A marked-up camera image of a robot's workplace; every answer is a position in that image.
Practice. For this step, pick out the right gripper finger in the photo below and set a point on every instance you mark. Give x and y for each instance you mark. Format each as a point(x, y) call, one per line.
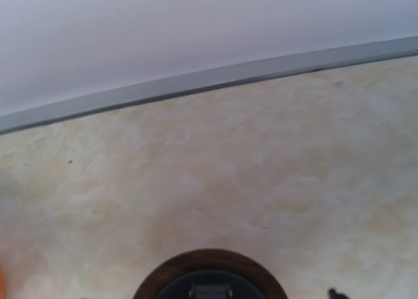
point(334, 294)

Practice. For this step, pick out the right small desk phone stand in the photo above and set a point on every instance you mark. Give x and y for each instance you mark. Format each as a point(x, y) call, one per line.
point(210, 273)

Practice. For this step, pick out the orange white bowl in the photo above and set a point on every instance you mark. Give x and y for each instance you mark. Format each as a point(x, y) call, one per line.
point(2, 286)

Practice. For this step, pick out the back aluminium table rail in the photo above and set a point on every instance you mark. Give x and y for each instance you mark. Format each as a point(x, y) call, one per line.
point(198, 82)

